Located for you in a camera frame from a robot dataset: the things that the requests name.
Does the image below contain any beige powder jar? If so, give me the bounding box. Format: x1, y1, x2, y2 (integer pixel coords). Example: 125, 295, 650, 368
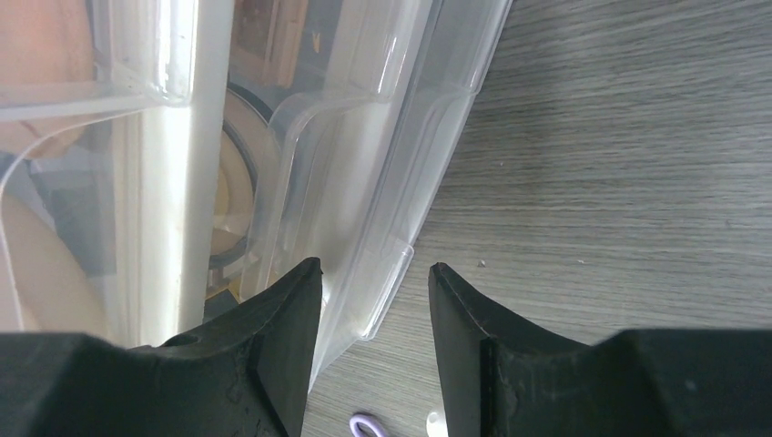
208, 83, 272, 270

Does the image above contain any white plastic drawer organizer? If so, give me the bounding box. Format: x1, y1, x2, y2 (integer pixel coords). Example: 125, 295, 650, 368
1, 1, 511, 375

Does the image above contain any small pink powder puff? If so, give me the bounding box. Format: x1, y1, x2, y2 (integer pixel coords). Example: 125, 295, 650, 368
1, 196, 115, 340

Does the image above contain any large round powder compact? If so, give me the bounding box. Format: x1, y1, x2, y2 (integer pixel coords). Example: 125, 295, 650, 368
1, 1, 94, 158

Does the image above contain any small white bottle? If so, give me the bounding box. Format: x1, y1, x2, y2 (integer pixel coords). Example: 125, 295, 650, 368
425, 410, 449, 437

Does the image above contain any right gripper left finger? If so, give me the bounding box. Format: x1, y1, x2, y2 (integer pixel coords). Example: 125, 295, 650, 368
1, 258, 322, 436

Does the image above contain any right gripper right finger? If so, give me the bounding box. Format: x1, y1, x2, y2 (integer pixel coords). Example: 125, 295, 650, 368
428, 263, 771, 436

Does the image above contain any purple eyelash curler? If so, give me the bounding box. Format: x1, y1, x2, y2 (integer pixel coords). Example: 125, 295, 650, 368
349, 413, 389, 437

